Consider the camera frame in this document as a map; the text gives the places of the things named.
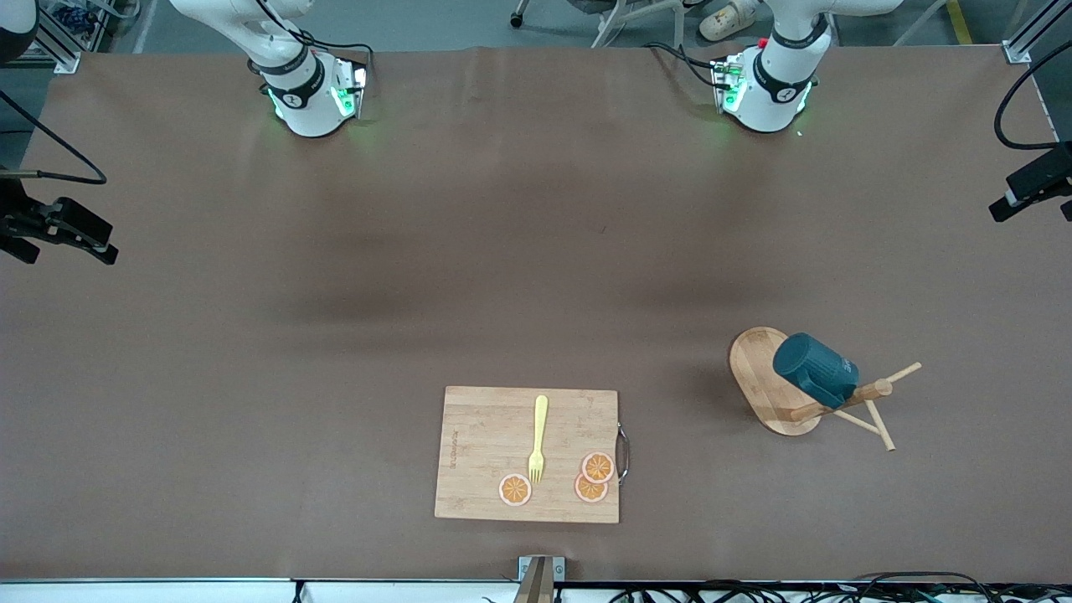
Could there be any grey chair base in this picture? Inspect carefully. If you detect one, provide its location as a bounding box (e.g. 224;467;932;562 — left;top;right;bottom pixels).
507;0;679;49

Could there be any black right arm base cable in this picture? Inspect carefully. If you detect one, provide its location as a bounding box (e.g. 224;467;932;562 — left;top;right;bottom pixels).
251;0;375;68

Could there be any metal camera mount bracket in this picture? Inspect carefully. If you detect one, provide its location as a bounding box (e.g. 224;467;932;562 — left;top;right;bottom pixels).
518;555;566;603

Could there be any bamboo cutting board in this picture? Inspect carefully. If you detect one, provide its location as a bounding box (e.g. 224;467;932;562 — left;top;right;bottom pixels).
434;385;631;525

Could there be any aluminium frame post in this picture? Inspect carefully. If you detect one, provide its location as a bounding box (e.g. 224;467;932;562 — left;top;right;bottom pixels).
33;8;82;75
1001;0;1072;64

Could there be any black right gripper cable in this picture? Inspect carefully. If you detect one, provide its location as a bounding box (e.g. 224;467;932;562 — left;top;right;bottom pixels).
0;88;108;185

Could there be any wooden mug tree rack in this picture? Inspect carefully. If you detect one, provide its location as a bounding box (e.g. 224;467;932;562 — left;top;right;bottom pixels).
729;327;923;452

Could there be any beige slipper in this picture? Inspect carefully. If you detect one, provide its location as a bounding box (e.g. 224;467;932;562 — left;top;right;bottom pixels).
699;0;763;41

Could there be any blue wire bundle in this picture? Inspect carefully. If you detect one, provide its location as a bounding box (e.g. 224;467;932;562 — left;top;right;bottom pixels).
50;3;97;34

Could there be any black left arm base cable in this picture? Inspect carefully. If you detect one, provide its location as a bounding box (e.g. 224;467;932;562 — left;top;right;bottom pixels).
652;42;725;91

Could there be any black cable bundle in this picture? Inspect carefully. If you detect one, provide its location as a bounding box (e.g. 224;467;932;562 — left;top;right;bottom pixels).
610;571;1072;603

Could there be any yellow plastic fork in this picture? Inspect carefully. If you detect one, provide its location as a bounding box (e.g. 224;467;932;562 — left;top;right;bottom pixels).
528;395;549;485

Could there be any black arm base cable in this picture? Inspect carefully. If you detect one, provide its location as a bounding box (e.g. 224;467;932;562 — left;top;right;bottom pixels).
251;0;375;68
652;42;725;91

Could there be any dark teal mug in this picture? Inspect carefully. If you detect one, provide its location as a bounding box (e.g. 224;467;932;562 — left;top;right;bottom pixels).
772;332;861;410

